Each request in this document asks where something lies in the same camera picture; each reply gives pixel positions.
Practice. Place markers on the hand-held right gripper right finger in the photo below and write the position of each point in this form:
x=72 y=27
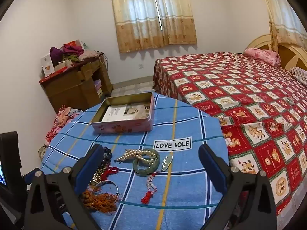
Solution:
x=213 y=170

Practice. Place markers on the pink pillow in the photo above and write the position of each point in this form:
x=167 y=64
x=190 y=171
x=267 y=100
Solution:
x=261 y=55

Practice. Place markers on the pink tin box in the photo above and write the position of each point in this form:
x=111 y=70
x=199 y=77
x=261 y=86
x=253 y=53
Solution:
x=124 y=124

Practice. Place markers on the orange tassel wooden beads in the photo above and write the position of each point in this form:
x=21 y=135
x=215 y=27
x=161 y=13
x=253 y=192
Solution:
x=103 y=201

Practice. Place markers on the striped pillow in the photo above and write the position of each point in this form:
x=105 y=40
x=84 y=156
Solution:
x=299 y=74

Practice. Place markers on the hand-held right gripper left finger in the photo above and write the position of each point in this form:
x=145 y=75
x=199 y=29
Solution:
x=88 y=170

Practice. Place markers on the narrow beige window curtain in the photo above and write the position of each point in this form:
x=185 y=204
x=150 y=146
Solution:
x=283 y=16

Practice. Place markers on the red patchwork bedspread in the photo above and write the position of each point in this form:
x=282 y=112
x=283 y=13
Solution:
x=239 y=88

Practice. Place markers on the pale bangle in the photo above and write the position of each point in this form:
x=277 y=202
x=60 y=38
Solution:
x=289 y=98

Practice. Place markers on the silver bangle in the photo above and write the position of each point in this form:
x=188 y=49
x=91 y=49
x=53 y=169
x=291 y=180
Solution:
x=112 y=183

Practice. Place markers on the pile of purple clothes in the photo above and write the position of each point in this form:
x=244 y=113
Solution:
x=72 y=51

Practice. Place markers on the brown wooden desk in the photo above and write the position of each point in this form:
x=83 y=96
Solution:
x=72 y=88

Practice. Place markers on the white upright box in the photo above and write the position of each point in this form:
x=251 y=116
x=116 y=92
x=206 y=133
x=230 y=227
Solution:
x=47 y=64

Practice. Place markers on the pile of pink clothes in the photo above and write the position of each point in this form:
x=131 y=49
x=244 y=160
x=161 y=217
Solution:
x=64 y=117

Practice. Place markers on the silver leaf pendant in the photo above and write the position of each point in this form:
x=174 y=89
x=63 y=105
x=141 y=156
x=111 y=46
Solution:
x=167 y=163

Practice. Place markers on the wide beige window curtain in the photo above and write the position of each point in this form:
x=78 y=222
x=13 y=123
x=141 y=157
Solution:
x=144 y=28

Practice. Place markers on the flat red box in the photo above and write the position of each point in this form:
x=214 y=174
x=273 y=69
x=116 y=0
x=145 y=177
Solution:
x=51 y=76

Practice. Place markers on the cream wooden headboard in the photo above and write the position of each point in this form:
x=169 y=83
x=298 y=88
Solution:
x=261 y=42

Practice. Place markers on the red tassel bead charm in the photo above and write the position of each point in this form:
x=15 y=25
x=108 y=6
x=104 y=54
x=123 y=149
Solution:
x=146 y=197

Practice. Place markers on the white printed paper sheet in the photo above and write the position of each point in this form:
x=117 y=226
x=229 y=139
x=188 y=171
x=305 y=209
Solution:
x=115 y=113

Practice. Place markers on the blue plaid tablecloth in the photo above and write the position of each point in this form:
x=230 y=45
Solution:
x=179 y=184

